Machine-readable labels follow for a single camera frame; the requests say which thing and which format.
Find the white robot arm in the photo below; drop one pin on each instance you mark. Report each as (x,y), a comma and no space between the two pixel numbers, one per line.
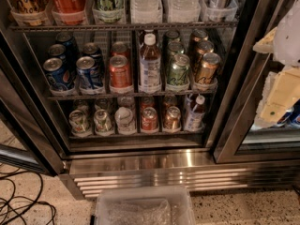
(281,90)

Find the red soda can bottom shelf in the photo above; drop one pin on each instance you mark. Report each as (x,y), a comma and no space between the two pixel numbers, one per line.
(149,119)

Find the copper can bottom shelf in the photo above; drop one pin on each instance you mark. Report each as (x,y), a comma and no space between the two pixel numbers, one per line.
(172,118)

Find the green LaCroix can front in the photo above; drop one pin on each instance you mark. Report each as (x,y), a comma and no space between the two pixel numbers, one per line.
(177,76)

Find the orange soda can front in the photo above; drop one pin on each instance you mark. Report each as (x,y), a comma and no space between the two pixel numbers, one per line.
(120,74)

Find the orange soda can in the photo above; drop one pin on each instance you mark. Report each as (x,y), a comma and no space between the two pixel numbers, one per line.
(120,48)
(120,74)

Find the stainless steel fridge body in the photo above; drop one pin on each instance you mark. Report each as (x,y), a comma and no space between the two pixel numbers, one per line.
(162,157)

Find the tea bottle bottom shelf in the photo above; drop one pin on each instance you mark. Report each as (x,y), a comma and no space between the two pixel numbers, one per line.
(195,110)

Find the middle green can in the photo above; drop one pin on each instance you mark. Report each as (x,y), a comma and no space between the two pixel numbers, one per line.
(173,48)

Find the rear orange soda can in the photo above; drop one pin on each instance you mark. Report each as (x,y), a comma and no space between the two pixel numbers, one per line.
(120,48)

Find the gold can front right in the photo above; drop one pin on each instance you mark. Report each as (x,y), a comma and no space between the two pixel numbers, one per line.
(206,70)

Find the gold can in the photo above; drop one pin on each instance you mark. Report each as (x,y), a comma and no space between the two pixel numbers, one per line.
(206,70)
(201,48)

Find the middle gold can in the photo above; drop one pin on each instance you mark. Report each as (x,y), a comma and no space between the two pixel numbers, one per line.
(201,48)

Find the front left Pepsi can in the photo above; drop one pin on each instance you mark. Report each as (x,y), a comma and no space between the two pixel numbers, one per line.
(58,75)

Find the glass fridge door right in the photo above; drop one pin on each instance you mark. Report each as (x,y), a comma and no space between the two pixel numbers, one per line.
(243,90)

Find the rear left Pepsi can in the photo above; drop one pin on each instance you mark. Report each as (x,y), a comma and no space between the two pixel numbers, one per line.
(60,51)

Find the green LaCroix can top shelf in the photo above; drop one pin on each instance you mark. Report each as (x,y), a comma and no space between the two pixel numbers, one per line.
(109,11)

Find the silver can top shelf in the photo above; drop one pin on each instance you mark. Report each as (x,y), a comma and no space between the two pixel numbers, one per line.
(219,10)

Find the open fridge door left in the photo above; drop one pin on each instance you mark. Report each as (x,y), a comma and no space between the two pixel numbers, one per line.
(37,154)

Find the Coca-Cola can top shelf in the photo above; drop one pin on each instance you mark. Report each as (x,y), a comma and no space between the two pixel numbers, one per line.
(70,12)

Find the Pepsi can behind glass door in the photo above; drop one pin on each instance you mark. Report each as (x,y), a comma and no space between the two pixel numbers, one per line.
(291,118)

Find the tea bottle white cap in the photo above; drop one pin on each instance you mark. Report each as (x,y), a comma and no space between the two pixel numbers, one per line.
(150,65)

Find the clear plastic bin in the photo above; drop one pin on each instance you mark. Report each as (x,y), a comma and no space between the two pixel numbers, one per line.
(167,205)

